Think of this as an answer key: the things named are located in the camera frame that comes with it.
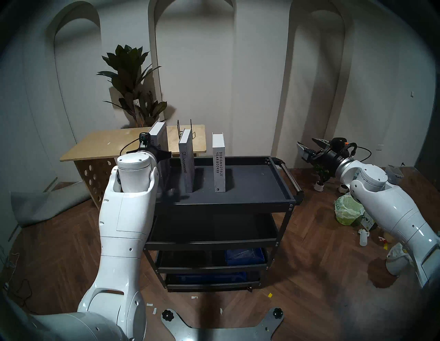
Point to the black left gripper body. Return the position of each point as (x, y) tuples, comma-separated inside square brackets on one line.
[(154, 151)]

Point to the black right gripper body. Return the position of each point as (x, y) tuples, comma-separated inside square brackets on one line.
[(330, 156)]

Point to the large dark-leaved potted plant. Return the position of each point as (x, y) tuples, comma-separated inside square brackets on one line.
[(127, 68)]

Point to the clear plastic storage container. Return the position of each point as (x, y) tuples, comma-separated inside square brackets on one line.
[(397, 173)]

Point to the green and white carton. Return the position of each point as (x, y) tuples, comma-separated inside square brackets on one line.
[(367, 221)]

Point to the small white bottle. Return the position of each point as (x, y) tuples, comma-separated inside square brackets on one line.
[(363, 239)]

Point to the light wooden table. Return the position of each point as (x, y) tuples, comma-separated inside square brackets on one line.
[(103, 142)]

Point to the bin with green bag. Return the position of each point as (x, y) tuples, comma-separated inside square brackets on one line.
[(345, 209)]

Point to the grey metal robot base plate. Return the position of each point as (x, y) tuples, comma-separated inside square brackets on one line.
[(178, 331)]

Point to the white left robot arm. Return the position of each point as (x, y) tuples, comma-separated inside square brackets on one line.
[(123, 220)]

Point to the bin with white bag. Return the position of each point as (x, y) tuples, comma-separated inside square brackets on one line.
[(395, 264)]

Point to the small blue plastic bin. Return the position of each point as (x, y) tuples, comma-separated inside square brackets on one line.
[(244, 256)]

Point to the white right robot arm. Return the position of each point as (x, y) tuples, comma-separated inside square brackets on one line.
[(395, 206)]

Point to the tall grey Special Issue book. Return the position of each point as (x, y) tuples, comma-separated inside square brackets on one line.
[(158, 135)]

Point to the black three-tier utility cart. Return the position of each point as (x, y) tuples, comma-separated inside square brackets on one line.
[(247, 185)]

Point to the white Design Hotels Yearbook book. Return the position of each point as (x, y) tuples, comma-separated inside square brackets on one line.
[(219, 165)]

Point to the small bushy potted plant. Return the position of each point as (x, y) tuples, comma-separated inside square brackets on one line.
[(319, 186)]

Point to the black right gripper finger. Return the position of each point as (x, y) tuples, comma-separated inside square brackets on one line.
[(322, 141), (307, 153)]

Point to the grey Discontent book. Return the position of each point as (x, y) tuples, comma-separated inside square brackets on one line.
[(185, 165)]

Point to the wide blue plastic bin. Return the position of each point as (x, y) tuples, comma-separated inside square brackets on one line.
[(213, 277)]

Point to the black star knob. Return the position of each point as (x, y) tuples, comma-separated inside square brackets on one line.
[(167, 315), (277, 314)]

